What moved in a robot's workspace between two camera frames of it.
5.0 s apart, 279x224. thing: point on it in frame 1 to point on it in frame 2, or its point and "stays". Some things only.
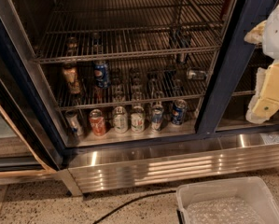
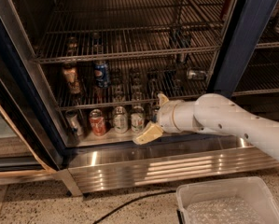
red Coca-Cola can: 97,122 stays
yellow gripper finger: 262,108 to 151,132
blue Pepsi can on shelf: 102,75 stays
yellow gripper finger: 257,34 to 162,99
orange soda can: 70,74 stays
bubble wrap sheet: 223,210 stays
